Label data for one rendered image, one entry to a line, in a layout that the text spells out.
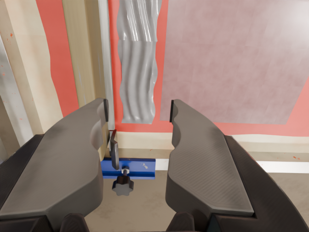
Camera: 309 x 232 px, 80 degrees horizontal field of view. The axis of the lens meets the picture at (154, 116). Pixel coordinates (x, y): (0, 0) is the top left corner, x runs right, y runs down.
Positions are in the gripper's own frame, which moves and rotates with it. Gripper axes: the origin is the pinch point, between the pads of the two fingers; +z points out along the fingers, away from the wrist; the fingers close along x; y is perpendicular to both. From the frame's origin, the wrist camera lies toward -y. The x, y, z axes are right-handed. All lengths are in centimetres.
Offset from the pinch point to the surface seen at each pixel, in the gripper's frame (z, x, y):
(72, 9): 15.2, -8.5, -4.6
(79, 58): 15.0, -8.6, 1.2
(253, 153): 23.3, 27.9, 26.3
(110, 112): 21.0, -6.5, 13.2
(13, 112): 21.8, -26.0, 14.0
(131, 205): 114, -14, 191
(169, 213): 113, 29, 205
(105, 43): 21.5, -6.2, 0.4
